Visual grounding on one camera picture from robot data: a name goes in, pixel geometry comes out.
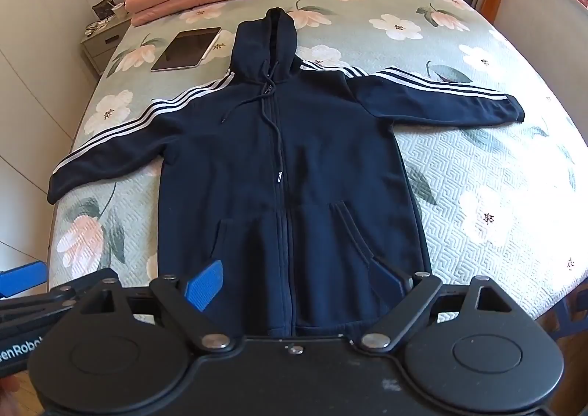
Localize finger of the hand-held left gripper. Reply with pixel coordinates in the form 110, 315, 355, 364
0, 284, 80, 325
0, 262, 47, 300

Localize floral green bed cover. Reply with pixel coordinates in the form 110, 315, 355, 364
48, 0, 588, 343

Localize cream wardrobe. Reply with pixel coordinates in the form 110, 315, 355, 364
0, 0, 135, 270

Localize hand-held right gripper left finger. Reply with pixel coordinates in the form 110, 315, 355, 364
81, 259, 235, 351

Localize tablet computer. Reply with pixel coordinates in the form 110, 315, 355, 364
151, 27, 222, 72

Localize navy striped-sleeve zip hoodie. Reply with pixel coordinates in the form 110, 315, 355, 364
48, 7, 527, 340

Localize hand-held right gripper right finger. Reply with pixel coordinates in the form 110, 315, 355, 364
361, 254, 516, 351

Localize beige nightstand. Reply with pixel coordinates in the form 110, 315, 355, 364
81, 14, 134, 77

